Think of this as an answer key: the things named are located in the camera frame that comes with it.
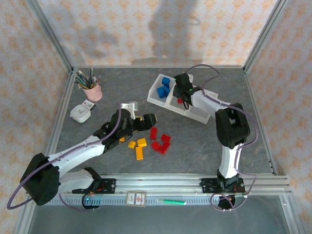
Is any translucent bin with yellow bricks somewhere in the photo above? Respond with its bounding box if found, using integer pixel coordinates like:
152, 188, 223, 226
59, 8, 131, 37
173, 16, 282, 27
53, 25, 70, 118
186, 87, 219, 125

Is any wide aluminium mounting rail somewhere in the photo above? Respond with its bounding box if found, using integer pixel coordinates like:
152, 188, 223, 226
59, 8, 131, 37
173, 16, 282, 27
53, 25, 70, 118
99, 174, 292, 195

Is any grey slotted cable duct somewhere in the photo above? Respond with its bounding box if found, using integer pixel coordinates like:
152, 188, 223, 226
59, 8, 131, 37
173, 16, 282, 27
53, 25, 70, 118
52, 196, 246, 207

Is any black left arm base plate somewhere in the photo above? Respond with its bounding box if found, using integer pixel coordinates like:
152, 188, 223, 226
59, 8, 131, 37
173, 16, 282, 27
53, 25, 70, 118
97, 178, 117, 195

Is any translucent bin with blue bricks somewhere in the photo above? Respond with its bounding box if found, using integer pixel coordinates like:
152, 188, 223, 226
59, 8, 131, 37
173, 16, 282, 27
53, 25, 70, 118
147, 74, 180, 108

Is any green pen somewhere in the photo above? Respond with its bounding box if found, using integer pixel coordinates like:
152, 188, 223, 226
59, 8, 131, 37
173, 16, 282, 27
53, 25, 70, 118
156, 198, 187, 206

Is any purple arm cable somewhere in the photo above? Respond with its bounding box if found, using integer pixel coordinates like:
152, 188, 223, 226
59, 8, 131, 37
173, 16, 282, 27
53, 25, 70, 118
6, 103, 122, 211
184, 64, 259, 212

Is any framed red and white card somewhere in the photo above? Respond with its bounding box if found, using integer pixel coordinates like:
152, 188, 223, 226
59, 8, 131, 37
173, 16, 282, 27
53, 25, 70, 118
125, 191, 147, 208

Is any aluminium side frame rail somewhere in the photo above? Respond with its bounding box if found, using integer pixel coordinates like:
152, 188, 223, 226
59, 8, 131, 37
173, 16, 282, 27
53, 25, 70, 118
43, 70, 76, 166
243, 69, 278, 176

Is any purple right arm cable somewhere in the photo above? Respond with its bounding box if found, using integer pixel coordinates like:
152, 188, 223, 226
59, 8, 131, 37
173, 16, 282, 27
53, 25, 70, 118
184, 64, 259, 212

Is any long red lego brick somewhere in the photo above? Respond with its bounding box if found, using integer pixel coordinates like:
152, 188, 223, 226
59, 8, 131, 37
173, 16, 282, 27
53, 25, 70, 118
157, 142, 171, 155

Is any white square alarm clock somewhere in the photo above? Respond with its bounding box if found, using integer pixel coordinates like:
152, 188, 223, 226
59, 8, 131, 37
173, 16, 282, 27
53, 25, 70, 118
70, 104, 91, 123

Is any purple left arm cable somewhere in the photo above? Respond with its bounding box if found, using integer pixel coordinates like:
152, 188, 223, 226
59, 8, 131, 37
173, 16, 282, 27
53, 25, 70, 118
6, 103, 122, 211

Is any small white printed card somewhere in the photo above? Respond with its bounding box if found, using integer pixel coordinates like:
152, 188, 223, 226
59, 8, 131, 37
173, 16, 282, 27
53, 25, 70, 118
81, 99, 98, 113

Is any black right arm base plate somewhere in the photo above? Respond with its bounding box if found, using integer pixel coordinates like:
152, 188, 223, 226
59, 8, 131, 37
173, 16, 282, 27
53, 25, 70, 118
200, 177, 245, 195

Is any aluminium frame post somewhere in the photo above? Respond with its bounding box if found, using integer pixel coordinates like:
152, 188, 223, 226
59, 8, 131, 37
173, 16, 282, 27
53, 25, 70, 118
25, 0, 75, 74
243, 0, 293, 74

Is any pink ceramic cup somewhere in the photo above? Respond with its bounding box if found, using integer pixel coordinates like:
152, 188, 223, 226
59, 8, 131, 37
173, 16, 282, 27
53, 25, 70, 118
81, 82, 103, 102

